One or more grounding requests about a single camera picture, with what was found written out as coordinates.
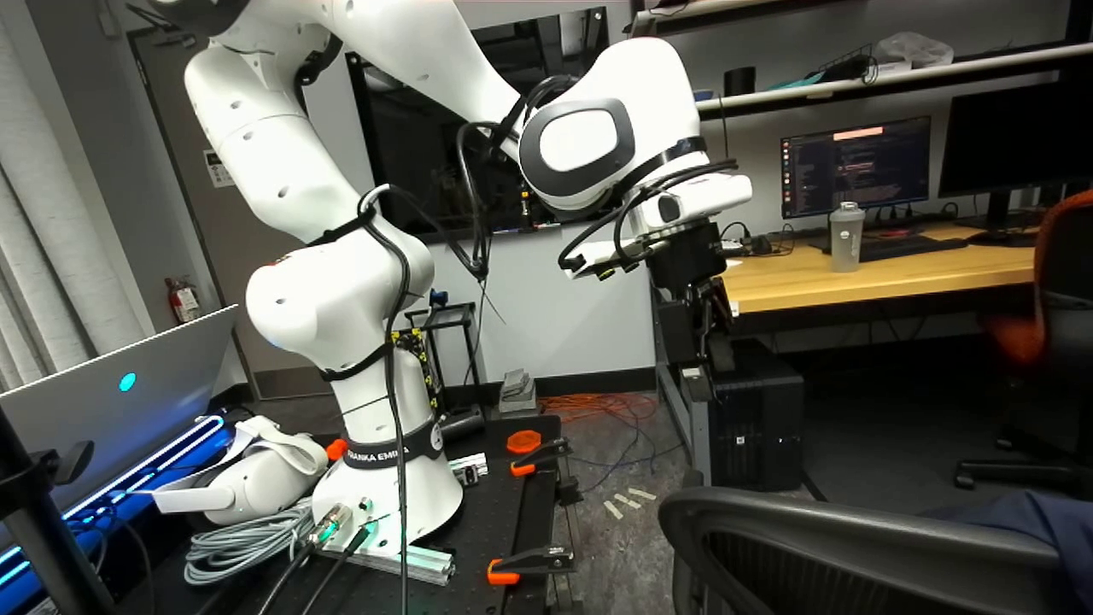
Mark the orange clamp upper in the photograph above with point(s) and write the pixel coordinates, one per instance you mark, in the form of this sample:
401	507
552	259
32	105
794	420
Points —
531	454

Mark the grey water bottle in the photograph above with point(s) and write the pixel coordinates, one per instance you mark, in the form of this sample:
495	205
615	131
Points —
845	234

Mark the black mesh office chair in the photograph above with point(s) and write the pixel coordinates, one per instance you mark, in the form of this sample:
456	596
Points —
772	554

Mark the silver open laptop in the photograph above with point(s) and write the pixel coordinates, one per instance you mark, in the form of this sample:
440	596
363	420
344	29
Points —
124	400

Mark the orange clamp lower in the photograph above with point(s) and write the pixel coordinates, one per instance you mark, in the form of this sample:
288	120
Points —
508	573

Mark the blue case under laptop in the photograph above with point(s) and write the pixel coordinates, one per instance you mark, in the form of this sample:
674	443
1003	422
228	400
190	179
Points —
49	545

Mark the dark right monitor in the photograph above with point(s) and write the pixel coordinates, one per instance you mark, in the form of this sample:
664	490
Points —
1018	138

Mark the wall shelf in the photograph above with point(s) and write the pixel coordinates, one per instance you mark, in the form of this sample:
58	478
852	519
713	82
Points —
900	79

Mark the computer monitor with code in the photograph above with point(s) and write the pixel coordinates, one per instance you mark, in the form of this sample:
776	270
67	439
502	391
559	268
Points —
876	166

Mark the blue denim jacket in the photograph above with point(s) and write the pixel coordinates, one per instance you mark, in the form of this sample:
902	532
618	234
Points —
1054	522

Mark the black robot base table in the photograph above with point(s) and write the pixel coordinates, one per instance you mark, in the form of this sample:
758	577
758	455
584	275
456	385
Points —
499	519

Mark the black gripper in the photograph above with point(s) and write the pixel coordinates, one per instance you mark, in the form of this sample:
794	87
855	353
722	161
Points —
689	261

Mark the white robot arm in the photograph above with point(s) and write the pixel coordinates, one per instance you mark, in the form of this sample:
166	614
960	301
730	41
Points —
622	138

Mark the black computer tower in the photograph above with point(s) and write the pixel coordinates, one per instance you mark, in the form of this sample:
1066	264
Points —
755	422

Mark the orange black office chair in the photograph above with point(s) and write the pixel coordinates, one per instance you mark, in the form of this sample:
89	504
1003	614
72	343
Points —
1054	340

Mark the wooden top desk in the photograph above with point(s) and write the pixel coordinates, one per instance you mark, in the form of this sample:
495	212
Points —
807	277

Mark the large black wall monitor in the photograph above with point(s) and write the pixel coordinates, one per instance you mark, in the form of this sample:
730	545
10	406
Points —
415	145

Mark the orange clamp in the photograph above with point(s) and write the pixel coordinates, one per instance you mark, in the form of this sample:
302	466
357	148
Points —
508	573
531	454

